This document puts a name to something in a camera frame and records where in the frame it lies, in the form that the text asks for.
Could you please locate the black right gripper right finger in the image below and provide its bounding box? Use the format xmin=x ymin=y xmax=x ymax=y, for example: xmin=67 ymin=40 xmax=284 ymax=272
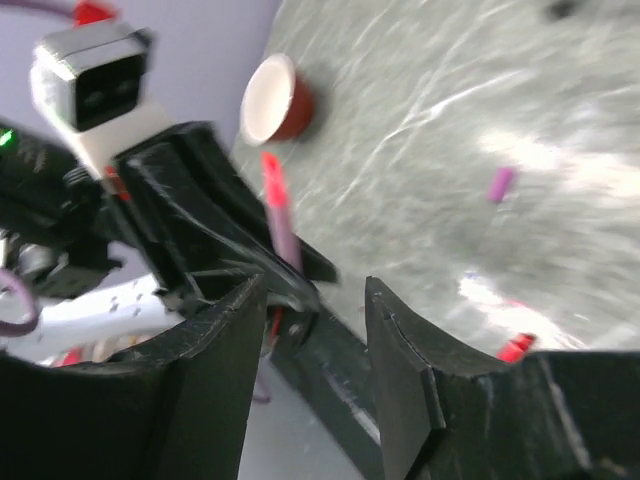
xmin=365 ymin=277 xmax=639 ymax=480

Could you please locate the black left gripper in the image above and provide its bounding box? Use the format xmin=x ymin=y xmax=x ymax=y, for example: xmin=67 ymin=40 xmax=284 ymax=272
xmin=105 ymin=121 xmax=338 ymax=310

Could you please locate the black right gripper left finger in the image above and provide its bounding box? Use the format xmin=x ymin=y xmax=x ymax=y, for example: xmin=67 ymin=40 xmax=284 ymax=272
xmin=1 ymin=276 xmax=267 ymax=479

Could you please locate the red purple pen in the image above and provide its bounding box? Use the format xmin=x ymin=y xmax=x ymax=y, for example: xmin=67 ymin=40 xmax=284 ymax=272
xmin=261 ymin=152 xmax=303 ymax=272

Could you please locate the small purple pen cap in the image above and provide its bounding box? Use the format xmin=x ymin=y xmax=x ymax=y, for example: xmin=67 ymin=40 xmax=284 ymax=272
xmin=488 ymin=167 xmax=515 ymax=203

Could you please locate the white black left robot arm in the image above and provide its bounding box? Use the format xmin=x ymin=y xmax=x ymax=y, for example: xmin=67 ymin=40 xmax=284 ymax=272
xmin=1 ymin=122 xmax=338 ymax=362

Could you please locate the red pen cap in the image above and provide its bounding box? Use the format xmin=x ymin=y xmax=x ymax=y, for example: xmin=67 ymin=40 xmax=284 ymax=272
xmin=496 ymin=333 xmax=536 ymax=363

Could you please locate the white paper cup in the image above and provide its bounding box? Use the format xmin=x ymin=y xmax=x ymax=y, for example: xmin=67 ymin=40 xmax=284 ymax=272
xmin=240 ymin=53 xmax=314 ymax=146

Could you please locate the black base bar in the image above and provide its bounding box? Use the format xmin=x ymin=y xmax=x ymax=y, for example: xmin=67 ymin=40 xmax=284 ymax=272
xmin=271 ymin=308 xmax=385 ymax=479

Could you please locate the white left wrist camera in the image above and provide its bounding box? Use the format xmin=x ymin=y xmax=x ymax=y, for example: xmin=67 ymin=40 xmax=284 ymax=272
xmin=30 ymin=20 xmax=172 ymax=180

